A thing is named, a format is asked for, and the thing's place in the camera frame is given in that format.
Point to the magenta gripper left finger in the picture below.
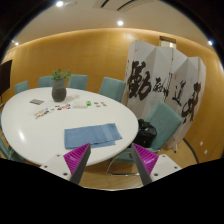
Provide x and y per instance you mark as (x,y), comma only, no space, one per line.
(76,161)

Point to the blue folded towel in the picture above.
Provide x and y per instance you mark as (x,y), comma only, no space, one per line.
(96,136)

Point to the teal chair back middle-left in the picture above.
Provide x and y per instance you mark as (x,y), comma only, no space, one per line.
(45,81)

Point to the teal chair far left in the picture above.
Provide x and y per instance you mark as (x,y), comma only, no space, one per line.
(20,87)

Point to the white calligraphy folding screen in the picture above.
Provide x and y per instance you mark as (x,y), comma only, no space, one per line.
(155,73)

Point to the black bag on chair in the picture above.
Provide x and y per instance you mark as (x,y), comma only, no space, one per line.
(146,134)

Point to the row of colourful small items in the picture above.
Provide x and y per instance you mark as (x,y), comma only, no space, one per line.
(76,105)

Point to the teal chair behind plant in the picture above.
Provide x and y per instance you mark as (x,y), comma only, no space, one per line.
(78,82)

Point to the white oval table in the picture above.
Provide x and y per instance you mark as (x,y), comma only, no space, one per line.
(37,140)

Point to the potted plant in grey vase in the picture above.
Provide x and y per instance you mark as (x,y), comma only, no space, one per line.
(58,85)

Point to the green small object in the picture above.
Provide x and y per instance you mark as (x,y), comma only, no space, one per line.
(88,103)

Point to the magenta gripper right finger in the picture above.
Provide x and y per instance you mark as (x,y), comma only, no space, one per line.
(145,161)

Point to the black wall monitor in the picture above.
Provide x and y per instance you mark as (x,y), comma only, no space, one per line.
(5,71)

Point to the grey card on table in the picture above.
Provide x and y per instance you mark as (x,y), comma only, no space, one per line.
(36,101)

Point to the teal chair near screen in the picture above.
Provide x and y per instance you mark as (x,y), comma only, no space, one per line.
(166,122)

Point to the teal chair behind table right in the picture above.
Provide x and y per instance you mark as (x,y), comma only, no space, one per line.
(112,88)

